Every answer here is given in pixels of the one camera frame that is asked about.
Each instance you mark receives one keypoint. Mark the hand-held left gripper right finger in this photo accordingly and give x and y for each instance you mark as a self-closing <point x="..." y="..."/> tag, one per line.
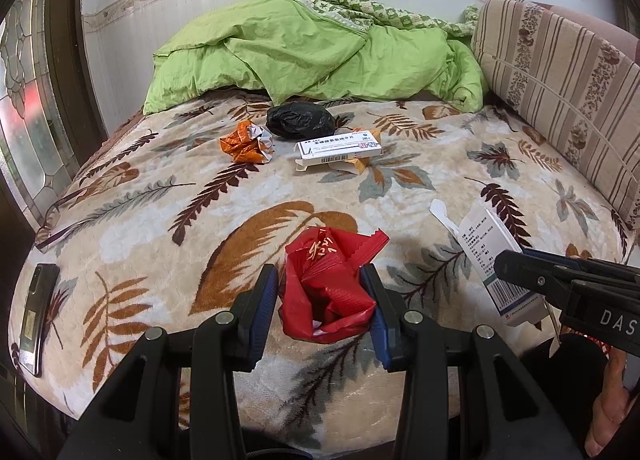
<point x="376" y="320"/>

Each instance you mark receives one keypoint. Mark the small orange carton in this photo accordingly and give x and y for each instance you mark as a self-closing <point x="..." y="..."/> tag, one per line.
<point x="361" y="165"/>

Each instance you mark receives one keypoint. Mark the striped floral headboard cushion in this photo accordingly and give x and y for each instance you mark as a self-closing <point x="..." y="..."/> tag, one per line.
<point x="565" y="85"/>

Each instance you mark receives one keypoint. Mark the green patterned quilt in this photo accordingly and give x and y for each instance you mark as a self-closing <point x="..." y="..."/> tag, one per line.
<point x="380" y="10"/>

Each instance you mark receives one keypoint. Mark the white medicine box with barcode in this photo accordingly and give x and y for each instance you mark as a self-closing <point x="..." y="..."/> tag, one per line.
<point x="492" y="252"/>

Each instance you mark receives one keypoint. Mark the crumpled orange foil wrapper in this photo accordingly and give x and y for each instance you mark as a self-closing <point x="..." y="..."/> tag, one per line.
<point x="242" y="143"/>

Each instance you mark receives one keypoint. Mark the red plastic bag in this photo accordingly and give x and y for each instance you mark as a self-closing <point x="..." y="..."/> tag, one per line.
<point x="325" y="285"/>

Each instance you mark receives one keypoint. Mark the leaf printed blanket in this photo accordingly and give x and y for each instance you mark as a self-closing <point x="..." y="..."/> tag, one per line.
<point x="165" y="240"/>

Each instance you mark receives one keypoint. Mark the pink upholstered headboard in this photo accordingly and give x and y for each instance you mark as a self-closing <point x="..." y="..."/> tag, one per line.
<point x="600" y="28"/>

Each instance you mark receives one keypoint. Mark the person's right hand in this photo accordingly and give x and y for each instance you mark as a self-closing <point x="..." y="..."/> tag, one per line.
<point x="612" y="415"/>

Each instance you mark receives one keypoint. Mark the small knotted black plastic bag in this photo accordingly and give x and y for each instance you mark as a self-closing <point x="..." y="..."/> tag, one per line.
<point x="300" y="120"/>

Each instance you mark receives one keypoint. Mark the black smartphone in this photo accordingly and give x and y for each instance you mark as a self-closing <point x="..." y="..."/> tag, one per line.
<point x="37" y="320"/>

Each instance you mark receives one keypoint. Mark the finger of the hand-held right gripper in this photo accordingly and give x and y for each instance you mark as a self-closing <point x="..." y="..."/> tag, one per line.
<point x="530" y="272"/>
<point x="595" y="267"/>

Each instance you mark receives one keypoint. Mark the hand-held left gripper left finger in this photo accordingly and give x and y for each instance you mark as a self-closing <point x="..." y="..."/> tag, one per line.
<point x="265" y="295"/>

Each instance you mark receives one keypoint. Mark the white medicine box blue label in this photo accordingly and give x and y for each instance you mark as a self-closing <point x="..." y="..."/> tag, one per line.
<point x="340" y="150"/>

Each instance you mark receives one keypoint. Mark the stained glass door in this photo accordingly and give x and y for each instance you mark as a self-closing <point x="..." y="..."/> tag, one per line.
<point x="30" y="105"/>

